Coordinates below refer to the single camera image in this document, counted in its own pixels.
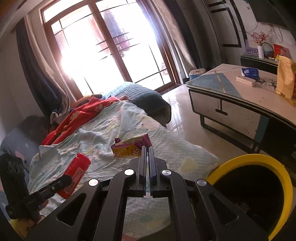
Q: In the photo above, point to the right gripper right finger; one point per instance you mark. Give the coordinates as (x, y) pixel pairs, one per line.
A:
(198, 211)

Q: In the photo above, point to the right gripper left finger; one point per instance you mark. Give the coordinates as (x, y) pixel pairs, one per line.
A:
(97, 210)

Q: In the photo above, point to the red plastic bottle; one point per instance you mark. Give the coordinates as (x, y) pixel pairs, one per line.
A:
(76, 171)

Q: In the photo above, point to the purple yellow snack wrapper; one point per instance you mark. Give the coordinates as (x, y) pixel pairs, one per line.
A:
(131, 147)

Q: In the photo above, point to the yellow rimmed black trash bin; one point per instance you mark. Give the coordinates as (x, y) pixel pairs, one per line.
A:
(260, 185)

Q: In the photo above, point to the person's left hand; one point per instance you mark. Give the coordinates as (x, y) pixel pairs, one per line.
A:
(23, 226)

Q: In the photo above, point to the red floral blanket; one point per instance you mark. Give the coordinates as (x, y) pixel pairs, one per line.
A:
(78, 117)

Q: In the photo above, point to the light green cartoon bed sheet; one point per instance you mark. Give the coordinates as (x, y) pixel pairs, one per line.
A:
(143, 216)

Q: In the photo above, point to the dark left curtain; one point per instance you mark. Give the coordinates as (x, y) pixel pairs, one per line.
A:
(48, 85)

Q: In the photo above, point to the blue quilted cushion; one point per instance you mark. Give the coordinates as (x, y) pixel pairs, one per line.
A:
(149, 100)

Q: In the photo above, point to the white and blue coffee table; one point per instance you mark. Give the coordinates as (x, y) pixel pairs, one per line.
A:
(253, 118)

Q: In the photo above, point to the grey right curtain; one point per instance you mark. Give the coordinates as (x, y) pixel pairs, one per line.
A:
(180, 34)

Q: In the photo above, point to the blue tissue pack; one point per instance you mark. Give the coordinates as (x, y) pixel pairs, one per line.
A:
(252, 73)

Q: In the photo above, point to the tall grey air conditioner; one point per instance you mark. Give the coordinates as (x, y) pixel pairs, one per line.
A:
(211, 34)

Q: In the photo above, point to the black tv cabinet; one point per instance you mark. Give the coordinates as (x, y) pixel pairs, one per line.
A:
(252, 61)

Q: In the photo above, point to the wooden framed glass door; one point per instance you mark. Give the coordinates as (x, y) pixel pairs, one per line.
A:
(101, 44)

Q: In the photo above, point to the yellow paper snack bag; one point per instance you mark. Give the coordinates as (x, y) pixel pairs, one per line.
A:
(286, 78)

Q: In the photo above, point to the red picture card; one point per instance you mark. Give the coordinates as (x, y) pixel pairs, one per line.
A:
(280, 51)

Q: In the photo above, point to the white vase with red flowers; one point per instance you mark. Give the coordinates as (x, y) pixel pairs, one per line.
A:
(259, 39)

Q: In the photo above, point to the wall mounted black television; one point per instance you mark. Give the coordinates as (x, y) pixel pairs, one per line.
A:
(265, 13)

